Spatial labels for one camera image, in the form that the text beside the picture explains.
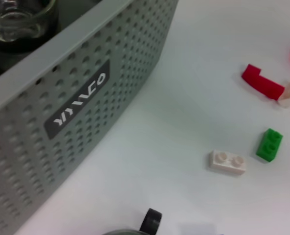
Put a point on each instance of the grey perforated plastic storage bin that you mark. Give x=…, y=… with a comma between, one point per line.
x=86, y=110

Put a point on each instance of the glass teacup black sleeve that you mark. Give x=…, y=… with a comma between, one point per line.
x=150, y=221
x=12, y=29

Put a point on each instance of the dark red curved brick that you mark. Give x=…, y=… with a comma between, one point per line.
x=262, y=83

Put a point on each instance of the white notched brick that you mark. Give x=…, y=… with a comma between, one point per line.
x=287, y=95

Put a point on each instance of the green two-stud brick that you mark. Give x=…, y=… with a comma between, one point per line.
x=269, y=147

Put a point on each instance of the white two-stud brick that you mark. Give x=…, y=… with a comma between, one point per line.
x=226, y=162

